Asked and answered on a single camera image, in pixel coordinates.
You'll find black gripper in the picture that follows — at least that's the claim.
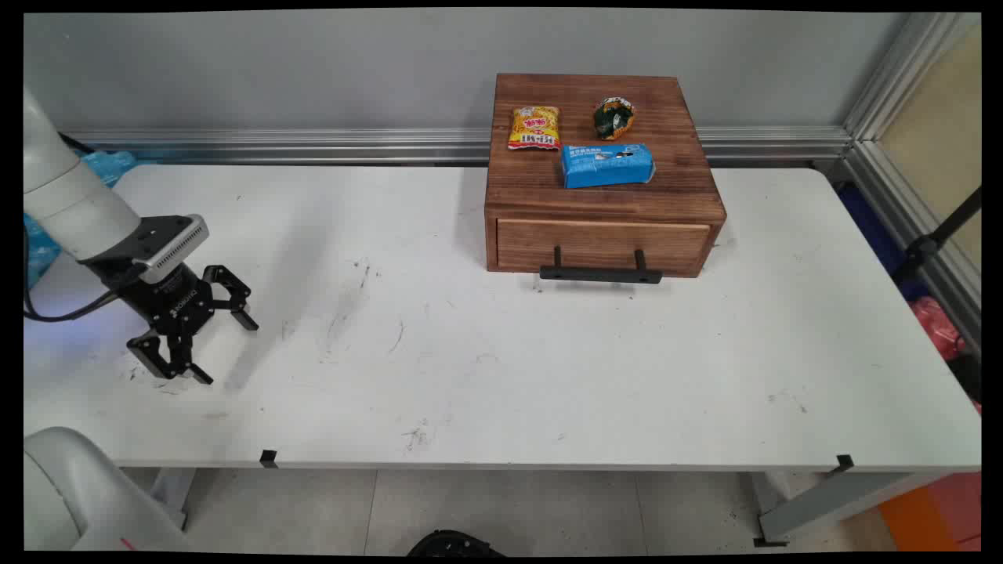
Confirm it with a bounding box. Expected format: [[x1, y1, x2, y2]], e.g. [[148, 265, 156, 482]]
[[110, 262, 260, 385]]

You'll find wooden drawer with black handle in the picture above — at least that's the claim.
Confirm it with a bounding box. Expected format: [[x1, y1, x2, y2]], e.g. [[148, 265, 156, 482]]
[[495, 219, 712, 285]]

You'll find white table leg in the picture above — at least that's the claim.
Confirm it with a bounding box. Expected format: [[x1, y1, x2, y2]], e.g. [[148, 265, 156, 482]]
[[147, 468, 197, 531], [753, 470, 954, 548]]

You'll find black round object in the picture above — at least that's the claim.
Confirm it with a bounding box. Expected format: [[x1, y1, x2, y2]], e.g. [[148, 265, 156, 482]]
[[407, 530, 507, 558]]

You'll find yellow snack bag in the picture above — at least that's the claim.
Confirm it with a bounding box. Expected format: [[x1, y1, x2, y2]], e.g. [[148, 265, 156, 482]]
[[507, 106, 563, 152]]

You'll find brown wooden drawer cabinet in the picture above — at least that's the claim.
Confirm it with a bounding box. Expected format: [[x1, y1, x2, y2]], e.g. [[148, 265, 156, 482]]
[[483, 73, 728, 277]]

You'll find blue tissue pack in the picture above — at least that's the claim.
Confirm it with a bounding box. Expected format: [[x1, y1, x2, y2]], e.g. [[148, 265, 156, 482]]
[[559, 143, 657, 190]]

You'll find green crumpled snack bag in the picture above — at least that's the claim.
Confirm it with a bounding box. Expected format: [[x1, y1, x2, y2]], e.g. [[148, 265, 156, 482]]
[[592, 96, 637, 142]]

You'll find dark blue object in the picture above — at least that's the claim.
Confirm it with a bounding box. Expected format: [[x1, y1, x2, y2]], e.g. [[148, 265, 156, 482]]
[[834, 183, 931, 303]]

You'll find red plastic bag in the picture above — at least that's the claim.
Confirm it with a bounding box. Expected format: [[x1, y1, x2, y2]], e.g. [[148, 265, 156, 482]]
[[908, 295, 968, 362]]

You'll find black stand rod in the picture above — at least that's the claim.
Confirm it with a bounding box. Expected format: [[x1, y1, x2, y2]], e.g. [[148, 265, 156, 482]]
[[893, 186, 982, 287]]

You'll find orange box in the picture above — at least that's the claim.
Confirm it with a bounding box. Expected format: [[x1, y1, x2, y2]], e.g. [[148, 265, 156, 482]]
[[877, 472, 982, 552]]

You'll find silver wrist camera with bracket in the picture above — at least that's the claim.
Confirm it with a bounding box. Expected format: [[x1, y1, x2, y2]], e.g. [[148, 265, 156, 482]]
[[78, 213, 211, 285]]

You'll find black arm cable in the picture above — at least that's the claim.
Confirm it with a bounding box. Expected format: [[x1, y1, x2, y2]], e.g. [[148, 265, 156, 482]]
[[24, 235, 150, 324]]

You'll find horizontal aluminium frame rail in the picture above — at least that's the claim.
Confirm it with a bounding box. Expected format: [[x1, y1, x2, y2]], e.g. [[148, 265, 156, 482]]
[[61, 125, 853, 166]]

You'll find aluminium corner frame post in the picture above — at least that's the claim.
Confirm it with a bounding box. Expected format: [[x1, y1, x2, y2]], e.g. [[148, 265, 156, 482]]
[[842, 12, 982, 349]]

